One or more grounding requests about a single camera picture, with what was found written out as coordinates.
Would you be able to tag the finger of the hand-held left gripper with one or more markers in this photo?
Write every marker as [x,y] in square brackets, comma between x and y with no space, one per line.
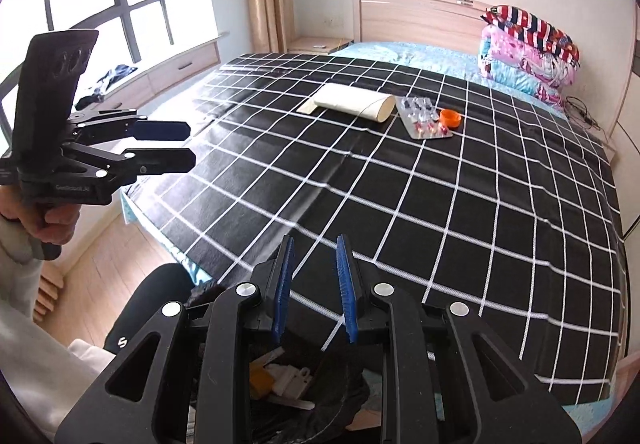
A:
[160,130]
[160,162]

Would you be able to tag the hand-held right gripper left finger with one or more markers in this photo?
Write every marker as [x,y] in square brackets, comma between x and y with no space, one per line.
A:
[282,289]

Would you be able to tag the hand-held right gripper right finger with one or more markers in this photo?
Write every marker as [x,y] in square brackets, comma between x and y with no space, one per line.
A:
[346,289]

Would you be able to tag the trash bin with black bag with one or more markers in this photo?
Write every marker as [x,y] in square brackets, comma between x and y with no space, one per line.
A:
[325,419]

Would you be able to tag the person's left forearm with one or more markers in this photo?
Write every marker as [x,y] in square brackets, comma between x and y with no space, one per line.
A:
[30,324]

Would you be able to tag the person's left hand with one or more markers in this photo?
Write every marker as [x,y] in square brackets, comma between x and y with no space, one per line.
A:
[50,221]

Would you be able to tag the wooden window bench with drawers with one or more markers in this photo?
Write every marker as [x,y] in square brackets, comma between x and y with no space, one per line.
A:
[175,69]

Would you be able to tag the dark cloth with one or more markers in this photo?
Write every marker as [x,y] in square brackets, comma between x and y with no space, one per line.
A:
[112,76]

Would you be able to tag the black white checkered cloth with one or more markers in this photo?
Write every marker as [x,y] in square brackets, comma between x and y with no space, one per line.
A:
[400,204]

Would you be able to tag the wooden slat rack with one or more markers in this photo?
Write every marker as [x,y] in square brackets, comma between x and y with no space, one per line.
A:
[50,289]

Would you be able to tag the wooden nightstand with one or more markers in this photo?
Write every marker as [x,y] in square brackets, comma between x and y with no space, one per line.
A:
[305,44]

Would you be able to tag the blister pack with orange pills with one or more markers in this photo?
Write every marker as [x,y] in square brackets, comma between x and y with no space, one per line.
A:
[425,129]

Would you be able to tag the white cardboard paper tube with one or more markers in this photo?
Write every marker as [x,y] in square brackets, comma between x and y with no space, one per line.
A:
[350,100]

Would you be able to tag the clear empty blister pack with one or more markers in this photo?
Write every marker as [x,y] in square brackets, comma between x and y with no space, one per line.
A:
[414,105]

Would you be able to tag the orange bottle cap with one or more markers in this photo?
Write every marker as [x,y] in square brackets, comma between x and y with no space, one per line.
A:
[450,118]

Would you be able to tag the wooden bed headboard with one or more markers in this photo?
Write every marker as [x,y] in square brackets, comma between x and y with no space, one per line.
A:
[415,16]

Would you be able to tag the pink folded quilt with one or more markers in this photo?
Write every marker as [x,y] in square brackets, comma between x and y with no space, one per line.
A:
[520,61]

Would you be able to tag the striped red blue pillow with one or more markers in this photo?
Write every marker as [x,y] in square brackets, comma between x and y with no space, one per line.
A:
[530,26]

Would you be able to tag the white sliding door wardrobe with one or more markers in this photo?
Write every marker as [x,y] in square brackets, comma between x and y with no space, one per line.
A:
[627,124]

